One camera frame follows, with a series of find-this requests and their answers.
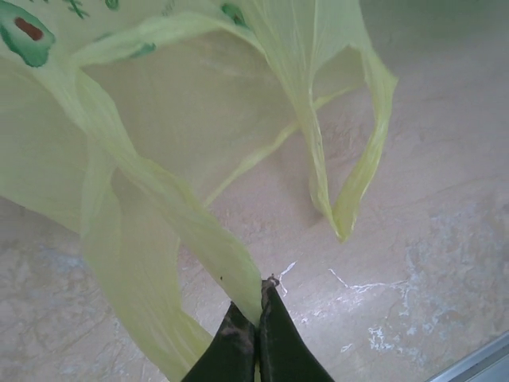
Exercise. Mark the long aluminium rail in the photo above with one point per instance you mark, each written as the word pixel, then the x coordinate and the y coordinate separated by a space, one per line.
pixel 489 362

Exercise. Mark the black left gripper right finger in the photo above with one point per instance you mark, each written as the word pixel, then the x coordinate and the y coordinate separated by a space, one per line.
pixel 282 350

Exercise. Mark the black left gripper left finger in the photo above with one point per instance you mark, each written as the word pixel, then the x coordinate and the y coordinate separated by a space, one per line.
pixel 234 350

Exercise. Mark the yellow translucent plastic bag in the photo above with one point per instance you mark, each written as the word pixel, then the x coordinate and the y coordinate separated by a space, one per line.
pixel 40 139

